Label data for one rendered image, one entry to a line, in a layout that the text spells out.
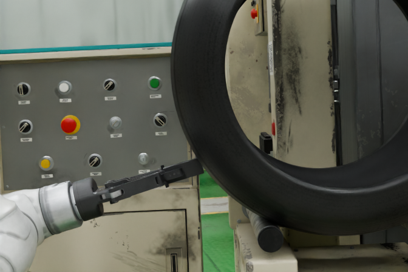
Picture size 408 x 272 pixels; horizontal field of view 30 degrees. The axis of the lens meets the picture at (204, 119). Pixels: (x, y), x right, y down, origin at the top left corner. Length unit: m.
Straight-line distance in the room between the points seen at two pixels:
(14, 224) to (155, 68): 0.88
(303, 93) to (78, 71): 0.66
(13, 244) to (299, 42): 0.78
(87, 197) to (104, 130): 0.68
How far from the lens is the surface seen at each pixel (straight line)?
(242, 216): 1.67
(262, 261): 1.33
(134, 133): 2.04
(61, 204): 1.39
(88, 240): 2.04
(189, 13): 1.30
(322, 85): 1.68
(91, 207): 1.39
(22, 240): 1.27
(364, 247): 1.69
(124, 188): 1.36
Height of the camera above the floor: 1.18
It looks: 3 degrees down
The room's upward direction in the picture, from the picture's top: 3 degrees counter-clockwise
